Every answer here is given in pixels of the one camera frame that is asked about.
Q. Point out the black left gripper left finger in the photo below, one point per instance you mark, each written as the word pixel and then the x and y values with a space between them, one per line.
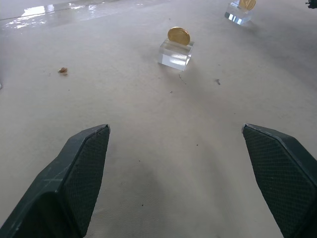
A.
pixel 62 188

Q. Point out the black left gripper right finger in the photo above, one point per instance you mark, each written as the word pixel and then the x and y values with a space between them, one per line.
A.
pixel 280 173

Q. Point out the small brown scrap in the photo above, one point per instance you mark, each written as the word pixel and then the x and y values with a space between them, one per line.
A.
pixel 63 71

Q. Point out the clear acrylic block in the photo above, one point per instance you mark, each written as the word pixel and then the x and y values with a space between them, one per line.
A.
pixel 238 14
pixel 175 55

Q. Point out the gold coin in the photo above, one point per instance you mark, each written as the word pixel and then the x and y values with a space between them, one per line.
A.
pixel 247 4
pixel 179 35

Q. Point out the dark object at edge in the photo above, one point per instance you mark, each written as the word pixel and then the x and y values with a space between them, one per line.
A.
pixel 312 4

